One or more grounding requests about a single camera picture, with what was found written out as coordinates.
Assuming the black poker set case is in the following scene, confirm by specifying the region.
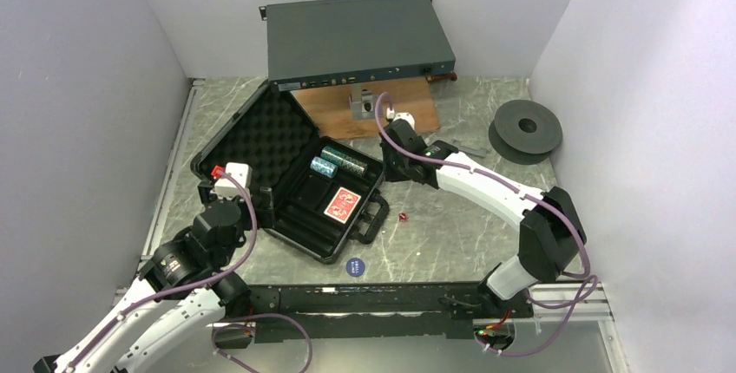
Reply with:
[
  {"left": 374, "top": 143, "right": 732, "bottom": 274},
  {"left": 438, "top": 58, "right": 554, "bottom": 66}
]
[{"left": 190, "top": 81, "right": 390, "bottom": 264}]

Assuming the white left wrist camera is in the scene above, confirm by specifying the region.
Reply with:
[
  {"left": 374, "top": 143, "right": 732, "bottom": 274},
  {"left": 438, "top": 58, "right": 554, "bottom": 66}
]
[{"left": 211, "top": 162, "right": 253, "bottom": 200}]

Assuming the wooden base board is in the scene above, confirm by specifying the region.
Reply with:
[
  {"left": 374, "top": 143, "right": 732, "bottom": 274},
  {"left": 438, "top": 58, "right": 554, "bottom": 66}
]
[{"left": 293, "top": 77, "right": 440, "bottom": 139}]

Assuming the dark grey rack unit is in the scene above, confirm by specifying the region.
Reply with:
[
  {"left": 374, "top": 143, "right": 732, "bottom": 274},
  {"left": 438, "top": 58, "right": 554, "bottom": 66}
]
[{"left": 260, "top": 0, "right": 456, "bottom": 91}]

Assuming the green blue chip stack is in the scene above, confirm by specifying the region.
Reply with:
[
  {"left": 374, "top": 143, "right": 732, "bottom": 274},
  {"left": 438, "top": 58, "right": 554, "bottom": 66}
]
[{"left": 320, "top": 146, "right": 346, "bottom": 167}]

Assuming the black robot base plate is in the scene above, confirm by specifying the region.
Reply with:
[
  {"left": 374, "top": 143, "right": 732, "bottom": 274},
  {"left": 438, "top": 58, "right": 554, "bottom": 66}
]
[{"left": 225, "top": 281, "right": 534, "bottom": 344}]

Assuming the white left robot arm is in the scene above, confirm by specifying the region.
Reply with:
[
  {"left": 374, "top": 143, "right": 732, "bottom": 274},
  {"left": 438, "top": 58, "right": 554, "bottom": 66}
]
[{"left": 32, "top": 174, "right": 258, "bottom": 372}]

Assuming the small grey metal bracket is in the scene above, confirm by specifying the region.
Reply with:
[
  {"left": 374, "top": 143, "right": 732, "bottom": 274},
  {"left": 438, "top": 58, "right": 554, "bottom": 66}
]
[{"left": 453, "top": 140, "right": 489, "bottom": 158}]

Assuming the brown handle tool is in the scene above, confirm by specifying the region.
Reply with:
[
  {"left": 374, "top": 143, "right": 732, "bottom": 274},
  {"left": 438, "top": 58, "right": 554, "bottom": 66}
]
[{"left": 426, "top": 72, "right": 457, "bottom": 83}]

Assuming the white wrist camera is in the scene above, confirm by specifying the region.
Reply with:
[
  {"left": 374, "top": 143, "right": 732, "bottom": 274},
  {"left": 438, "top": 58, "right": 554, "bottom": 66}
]
[
  {"left": 385, "top": 107, "right": 416, "bottom": 130},
  {"left": 211, "top": 162, "right": 253, "bottom": 200}
]

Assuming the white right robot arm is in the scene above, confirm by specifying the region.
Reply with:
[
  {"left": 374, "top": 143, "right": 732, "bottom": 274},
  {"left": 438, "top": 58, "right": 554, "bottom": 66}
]
[{"left": 376, "top": 114, "right": 592, "bottom": 317}]

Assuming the grey filament spool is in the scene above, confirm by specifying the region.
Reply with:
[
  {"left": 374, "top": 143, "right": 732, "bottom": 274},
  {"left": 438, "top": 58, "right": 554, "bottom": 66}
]
[{"left": 488, "top": 100, "right": 563, "bottom": 165}]

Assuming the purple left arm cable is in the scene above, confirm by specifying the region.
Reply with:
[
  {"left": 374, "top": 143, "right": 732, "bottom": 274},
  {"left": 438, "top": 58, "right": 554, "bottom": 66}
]
[{"left": 62, "top": 172, "right": 259, "bottom": 373}]

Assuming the red playing card deck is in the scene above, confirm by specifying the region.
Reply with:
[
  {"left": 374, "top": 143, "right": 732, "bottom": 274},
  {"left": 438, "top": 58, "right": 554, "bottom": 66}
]
[{"left": 323, "top": 186, "right": 362, "bottom": 224}]

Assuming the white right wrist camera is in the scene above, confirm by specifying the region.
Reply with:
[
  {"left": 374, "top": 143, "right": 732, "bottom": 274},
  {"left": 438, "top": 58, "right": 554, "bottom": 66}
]
[{"left": 385, "top": 107, "right": 416, "bottom": 130}]

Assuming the blue small blind button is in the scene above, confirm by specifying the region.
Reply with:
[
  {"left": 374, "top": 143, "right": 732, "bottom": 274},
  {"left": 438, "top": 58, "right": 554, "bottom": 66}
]
[{"left": 345, "top": 257, "right": 366, "bottom": 278}]

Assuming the grey metal stand bracket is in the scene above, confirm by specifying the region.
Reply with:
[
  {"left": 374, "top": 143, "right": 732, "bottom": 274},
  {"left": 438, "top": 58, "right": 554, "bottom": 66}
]
[{"left": 350, "top": 83, "right": 382, "bottom": 121}]

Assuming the white blue chip stack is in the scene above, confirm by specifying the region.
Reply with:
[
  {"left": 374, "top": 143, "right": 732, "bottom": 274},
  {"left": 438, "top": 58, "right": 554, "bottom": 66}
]
[{"left": 310, "top": 156, "right": 338, "bottom": 178}]

